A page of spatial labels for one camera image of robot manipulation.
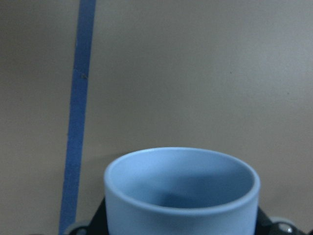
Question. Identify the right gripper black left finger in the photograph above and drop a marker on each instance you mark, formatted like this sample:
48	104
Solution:
97	226

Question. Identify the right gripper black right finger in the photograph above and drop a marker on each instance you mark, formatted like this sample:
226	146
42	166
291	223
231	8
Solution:
267	226

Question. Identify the light blue plastic cup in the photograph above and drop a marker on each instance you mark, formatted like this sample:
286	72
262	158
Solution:
180	191

